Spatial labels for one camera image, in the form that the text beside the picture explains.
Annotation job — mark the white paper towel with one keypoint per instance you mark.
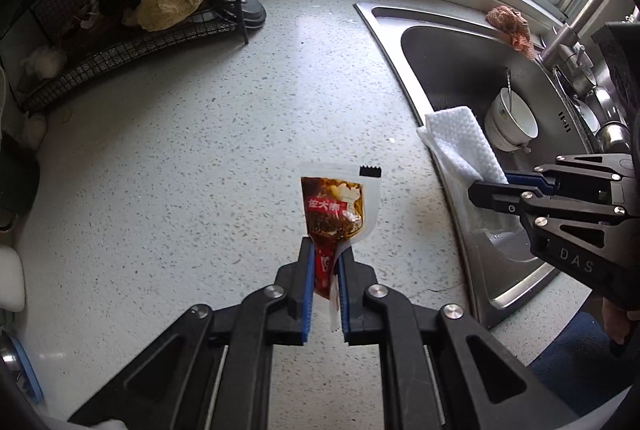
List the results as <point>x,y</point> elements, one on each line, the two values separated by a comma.
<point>464,156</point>

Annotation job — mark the metal spoon in bowl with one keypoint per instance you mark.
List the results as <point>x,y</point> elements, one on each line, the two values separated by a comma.
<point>509,101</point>

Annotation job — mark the person's right hand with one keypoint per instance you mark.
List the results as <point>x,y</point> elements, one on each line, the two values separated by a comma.
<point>617,321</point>

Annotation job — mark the white ceramic bowl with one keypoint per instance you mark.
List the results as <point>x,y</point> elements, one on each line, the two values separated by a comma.
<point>506,131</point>

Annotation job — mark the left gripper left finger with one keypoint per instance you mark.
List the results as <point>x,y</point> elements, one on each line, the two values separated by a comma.
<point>211,368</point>

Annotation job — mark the kitchen faucet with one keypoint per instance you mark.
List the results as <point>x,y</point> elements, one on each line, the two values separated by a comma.
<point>566,47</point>

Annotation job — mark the small white sugar pot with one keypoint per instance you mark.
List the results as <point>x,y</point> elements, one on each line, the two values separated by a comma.
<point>12,283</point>

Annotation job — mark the person's legs in jeans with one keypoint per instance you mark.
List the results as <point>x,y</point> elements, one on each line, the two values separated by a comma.
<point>584,367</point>

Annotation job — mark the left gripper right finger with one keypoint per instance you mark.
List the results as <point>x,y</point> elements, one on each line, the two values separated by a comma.
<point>440,369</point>

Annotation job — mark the orange dish rag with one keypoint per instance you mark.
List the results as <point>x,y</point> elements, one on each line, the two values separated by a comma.
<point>512,23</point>

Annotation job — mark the stainless steel sink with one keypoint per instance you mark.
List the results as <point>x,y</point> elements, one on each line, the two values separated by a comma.
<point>444,61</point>

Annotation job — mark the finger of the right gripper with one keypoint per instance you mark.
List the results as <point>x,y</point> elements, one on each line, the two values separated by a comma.
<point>605,178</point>
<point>520,200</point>

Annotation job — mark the red brown sauce packet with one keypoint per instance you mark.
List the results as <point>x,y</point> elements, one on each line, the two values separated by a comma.
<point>341,203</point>

